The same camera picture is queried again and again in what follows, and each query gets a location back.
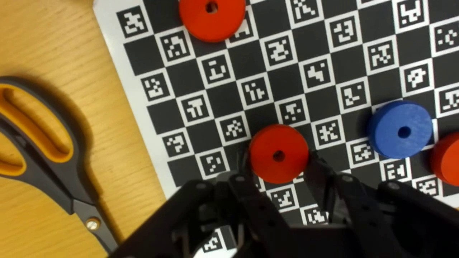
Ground blue disc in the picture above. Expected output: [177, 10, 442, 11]
[369, 100, 434, 159]

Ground orange handled scissors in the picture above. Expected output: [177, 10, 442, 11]
[0, 76, 120, 253]

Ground orange disc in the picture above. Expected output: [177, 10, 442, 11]
[178, 0, 246, 43]
[249, 124, 310, 183]
[431, 133, 459, 186]

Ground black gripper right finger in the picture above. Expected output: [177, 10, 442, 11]
[305, 153, 409, 258]

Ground checkered marker board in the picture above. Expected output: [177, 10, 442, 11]
[92, 0, 459, 255]

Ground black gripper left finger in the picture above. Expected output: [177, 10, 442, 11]
[213, 166, 299, 258]

